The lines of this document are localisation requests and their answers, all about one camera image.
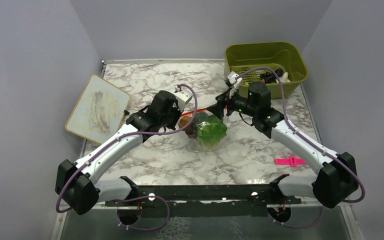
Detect small whiteboard wooden frame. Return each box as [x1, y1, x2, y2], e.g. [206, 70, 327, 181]
[65, 74, 131, 144]

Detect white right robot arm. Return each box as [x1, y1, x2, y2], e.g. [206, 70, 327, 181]
[207, 82, 366, 209]

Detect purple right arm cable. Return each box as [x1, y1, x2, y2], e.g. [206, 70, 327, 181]
[236, 66, 366, 204]

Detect pink plastic clip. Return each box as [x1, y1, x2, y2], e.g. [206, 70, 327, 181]
[274, 155, 307, 167]

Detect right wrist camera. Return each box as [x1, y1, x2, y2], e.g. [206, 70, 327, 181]
[225, 71, 243, 99]

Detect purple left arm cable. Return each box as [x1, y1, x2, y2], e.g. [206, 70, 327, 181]
[55, 83, 199, 214]

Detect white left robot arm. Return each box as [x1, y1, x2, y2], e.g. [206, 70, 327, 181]
[55, 89, 197, 215]

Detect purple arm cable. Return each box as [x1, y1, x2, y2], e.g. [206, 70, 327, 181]
[55, 83, 199, 214]
[236, 66, 366, 204]

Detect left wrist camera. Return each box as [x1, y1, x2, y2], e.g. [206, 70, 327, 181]
[174, 86, 193, 112]

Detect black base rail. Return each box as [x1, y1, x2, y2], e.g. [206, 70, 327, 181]
[105, 179, 302, 218]

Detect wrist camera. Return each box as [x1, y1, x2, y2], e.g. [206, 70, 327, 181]
[225, 71, 243, 99]
[174, 86, 193, 112]

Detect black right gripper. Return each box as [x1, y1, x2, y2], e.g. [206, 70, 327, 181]
[207, 86, 258, 120]

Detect clear zip bag orange zipper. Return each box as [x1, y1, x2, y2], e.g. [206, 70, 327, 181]
[183, 108, 228, 152]

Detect dark blue toy grapes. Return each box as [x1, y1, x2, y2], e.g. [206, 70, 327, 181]
[259, 68, 284, 84]

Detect green plastic bin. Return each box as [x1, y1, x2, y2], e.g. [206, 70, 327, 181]
[224, 42, 308, 99]

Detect orange toy fruit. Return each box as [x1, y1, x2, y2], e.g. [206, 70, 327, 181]
[178, 115, 191, 129]

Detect green toy lettuce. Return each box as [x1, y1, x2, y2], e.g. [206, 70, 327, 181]
[196, 121, 228, 150]

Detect white toy garlic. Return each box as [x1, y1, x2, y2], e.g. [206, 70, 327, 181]
[279, 72, 291, 83]

